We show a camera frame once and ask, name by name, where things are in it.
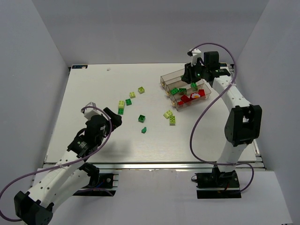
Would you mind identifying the pale yellow-green lego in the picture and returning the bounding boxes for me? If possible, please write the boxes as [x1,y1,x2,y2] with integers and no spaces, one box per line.
[163,110,173,119]

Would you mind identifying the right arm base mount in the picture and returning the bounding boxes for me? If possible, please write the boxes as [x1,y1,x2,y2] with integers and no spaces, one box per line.
[191,166,241,199]

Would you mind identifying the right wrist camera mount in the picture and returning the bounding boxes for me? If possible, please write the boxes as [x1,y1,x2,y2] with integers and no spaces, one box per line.
[187,48,203,66]

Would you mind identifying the clear plastic container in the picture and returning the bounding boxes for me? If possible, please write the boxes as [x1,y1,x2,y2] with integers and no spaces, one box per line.
[160,75,191,98]
[170,83,211,111]
[160,69,191,90]

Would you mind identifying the pale yellow lego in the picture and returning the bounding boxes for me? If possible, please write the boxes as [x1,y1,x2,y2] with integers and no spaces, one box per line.
[129,92,135,98]
[118,100,125,109]

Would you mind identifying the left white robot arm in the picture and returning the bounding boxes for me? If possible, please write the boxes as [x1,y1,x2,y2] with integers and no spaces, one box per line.
[14,105,122,225]

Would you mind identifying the left blue table label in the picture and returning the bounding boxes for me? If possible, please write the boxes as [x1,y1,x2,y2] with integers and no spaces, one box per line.
[71,65,88,69]

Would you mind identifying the long dark green lego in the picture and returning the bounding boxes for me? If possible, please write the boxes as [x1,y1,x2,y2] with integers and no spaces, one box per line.
[190,82,198,91]

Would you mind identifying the lime lego top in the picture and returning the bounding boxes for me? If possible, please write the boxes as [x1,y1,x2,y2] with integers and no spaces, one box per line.
[138,87,145,94]

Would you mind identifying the aluminium table rail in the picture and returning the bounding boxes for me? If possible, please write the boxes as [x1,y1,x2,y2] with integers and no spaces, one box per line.
[42,162,265,170]

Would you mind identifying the purple cable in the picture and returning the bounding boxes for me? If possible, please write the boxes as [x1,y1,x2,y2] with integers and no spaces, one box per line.
[0,105,113,222]
[189,42,255,194]

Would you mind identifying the green square lego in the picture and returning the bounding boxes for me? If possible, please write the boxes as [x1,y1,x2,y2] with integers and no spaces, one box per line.
[138,115,146,123]
[170,88,179,95]

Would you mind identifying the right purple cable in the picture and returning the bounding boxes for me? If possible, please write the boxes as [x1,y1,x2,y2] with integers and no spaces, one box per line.
[189,42,255,194]

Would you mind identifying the red long lego brick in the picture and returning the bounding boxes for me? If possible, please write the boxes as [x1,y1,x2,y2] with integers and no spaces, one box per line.
[180,95,191,103]

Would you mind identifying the middle clear plastic container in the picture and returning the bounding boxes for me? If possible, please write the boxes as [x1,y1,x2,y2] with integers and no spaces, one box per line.
[160,75,191,98]

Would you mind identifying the pale yellow lego top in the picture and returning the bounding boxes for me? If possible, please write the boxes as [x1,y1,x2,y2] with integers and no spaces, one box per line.
[129,92,135,98]

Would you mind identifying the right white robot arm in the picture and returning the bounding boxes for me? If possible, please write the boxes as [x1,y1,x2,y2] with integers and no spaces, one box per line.
[182,49,262,173]

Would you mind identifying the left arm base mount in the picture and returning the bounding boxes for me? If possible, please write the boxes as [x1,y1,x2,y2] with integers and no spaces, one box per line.
[73,163,119,197]

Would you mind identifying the far clear plastic container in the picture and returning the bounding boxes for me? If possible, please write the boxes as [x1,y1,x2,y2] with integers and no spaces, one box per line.
[160,69,191,90]

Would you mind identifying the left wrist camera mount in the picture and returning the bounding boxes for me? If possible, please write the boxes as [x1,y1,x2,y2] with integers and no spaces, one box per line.
[81,102,102,120]

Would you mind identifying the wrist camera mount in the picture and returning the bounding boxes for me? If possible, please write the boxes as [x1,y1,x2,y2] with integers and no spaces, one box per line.
[81,102,102,120]
[187,48,203,66]

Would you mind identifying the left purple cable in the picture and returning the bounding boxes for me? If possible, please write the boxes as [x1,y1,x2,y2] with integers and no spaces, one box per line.
[0,105,113,222]

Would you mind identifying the red rounded flower lego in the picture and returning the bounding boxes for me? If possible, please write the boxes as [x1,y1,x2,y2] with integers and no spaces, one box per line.
[190,92,201,99]

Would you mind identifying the light green lego upturned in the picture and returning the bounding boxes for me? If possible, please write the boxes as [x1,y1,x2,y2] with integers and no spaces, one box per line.
[169,115,176,126]

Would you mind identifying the near clear plastic container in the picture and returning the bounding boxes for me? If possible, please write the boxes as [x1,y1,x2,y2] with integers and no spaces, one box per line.
[170,83,211,111]

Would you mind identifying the small green sloped lego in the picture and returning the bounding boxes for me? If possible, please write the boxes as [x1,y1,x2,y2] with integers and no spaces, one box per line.
[141,127,147,134]

